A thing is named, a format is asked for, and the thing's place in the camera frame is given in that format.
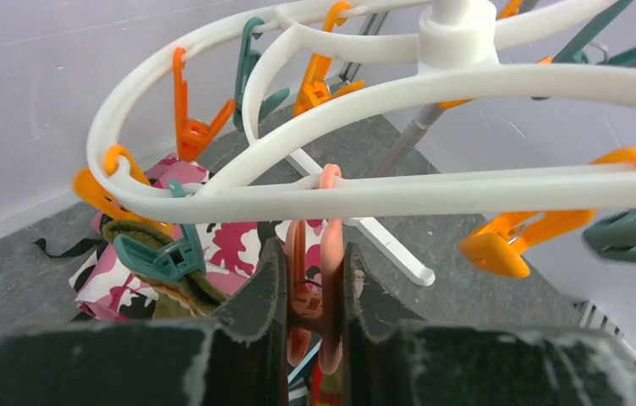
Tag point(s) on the white drying rack stand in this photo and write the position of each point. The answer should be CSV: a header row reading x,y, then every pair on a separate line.
x,y
315,88

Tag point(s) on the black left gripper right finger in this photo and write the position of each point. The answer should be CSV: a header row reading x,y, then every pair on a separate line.
x,y
391,356

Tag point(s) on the white round clip hanger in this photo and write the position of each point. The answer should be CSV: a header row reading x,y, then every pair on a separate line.
x,y
455,50

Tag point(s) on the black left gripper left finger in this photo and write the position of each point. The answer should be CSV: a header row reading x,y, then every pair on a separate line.
x,y
234,356

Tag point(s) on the pink camouflage cloth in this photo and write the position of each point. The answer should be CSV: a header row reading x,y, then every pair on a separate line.
x,y
106,290

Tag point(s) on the striped olive sock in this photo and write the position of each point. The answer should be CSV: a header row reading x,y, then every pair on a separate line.
x,y
326,390
174,268

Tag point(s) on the light blue plastic basket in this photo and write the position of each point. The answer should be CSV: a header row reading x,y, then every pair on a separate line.
x,y
299,377

